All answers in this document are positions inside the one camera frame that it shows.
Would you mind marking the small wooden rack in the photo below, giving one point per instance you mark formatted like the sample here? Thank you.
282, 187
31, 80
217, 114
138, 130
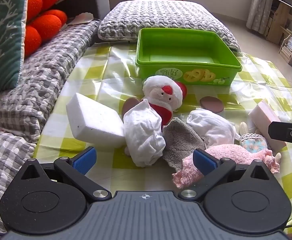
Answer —
288, 51

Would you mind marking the teal printed pillow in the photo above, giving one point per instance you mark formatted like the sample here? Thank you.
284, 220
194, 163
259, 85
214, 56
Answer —
3, 42

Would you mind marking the santa plush toy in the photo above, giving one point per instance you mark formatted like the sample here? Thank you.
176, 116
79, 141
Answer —
161, 90

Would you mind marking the orange plush pillow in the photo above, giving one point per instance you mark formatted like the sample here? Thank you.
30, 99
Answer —
45, 25

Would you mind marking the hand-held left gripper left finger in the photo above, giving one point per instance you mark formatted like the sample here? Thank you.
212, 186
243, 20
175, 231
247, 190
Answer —
84, 160

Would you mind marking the pink fluffy cloth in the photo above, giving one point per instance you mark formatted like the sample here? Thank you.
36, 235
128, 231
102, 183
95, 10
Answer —
231, 155

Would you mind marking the green checked plastic tablecloth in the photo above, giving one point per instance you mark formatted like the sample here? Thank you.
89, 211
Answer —
98, 80

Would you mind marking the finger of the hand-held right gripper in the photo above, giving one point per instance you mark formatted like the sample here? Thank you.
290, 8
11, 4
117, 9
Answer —
283, 131

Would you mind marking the white foam sponge block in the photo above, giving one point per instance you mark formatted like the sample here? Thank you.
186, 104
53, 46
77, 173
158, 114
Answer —
93, 120

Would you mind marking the grey quilted ottoman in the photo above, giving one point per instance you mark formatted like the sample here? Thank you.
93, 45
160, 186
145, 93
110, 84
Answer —
161, 12

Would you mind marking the beige curtain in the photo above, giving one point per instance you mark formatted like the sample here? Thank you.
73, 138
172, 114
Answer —
261, 5

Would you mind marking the brown round pad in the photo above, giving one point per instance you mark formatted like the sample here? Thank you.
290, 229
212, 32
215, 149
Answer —
211, 104
130, 105

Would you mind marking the green plastic box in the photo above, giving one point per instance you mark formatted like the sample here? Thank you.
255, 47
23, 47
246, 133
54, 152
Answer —
176, 45

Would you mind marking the grey quilted sofa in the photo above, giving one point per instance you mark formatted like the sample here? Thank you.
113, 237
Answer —
48, 62

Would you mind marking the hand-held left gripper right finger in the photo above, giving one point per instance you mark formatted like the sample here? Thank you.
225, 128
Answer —
206, 162

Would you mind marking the small doll with tiara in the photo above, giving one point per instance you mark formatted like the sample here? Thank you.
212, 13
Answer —
252, 142

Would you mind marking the grey towel cloth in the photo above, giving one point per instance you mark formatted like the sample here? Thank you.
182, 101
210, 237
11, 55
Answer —
181, 142

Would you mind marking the beige paper piece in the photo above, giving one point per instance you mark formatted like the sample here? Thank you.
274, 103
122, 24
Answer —
80, 18

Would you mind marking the white cloth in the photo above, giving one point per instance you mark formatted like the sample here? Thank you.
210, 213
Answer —
143, 135
211, 127

